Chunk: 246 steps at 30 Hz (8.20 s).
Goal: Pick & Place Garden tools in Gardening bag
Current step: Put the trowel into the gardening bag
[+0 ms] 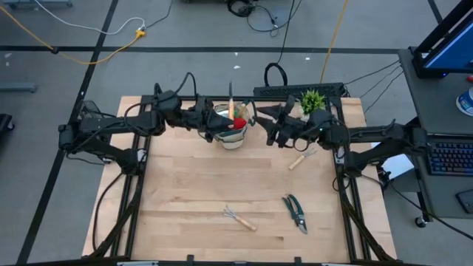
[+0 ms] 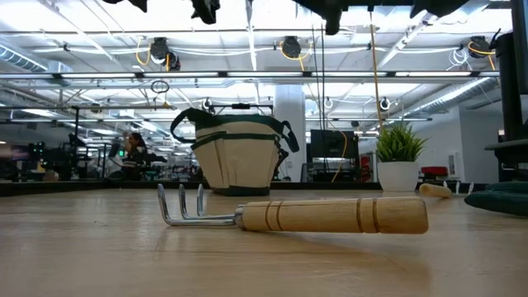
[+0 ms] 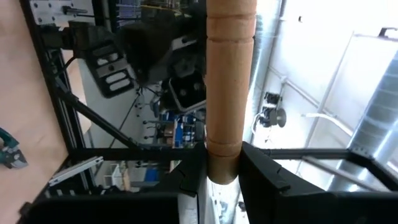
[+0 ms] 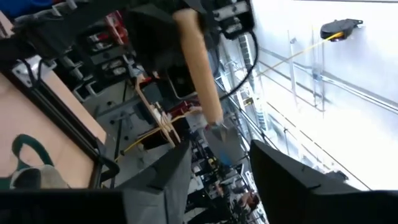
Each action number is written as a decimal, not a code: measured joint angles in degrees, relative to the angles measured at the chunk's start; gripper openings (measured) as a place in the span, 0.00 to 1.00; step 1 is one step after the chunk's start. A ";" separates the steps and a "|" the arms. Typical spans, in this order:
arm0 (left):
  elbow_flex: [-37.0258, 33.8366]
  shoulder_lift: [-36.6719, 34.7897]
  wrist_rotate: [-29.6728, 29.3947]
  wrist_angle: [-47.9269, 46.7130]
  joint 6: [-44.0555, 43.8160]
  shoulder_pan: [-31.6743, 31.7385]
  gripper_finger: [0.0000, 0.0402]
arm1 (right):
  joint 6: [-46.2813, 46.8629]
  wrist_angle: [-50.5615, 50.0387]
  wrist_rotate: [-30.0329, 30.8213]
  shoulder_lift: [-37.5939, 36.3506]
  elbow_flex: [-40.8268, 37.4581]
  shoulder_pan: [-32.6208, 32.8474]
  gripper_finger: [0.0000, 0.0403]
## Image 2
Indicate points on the cream green canvas gardening bag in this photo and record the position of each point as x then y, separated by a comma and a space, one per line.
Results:
235, 165

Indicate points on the green plant in white pot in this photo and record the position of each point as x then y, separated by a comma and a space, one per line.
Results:
398, 175

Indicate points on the black wall screen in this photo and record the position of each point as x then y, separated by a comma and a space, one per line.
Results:
330, 144

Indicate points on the white building pillar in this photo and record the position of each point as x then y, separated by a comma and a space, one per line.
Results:
293, 103

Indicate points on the grey desk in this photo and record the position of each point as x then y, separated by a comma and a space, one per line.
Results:
507, 148

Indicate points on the person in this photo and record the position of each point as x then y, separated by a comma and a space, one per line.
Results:
134, 156

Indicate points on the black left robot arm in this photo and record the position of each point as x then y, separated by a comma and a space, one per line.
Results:
136, 3

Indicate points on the black aluminium table frame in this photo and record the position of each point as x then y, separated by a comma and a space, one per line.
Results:
82, 187

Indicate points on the red box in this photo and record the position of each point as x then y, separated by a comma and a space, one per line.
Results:
434, 171

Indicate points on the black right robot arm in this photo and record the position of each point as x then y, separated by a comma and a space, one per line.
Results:
437, 6

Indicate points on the long ceiling light strip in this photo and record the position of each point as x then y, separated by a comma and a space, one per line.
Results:
264, 74

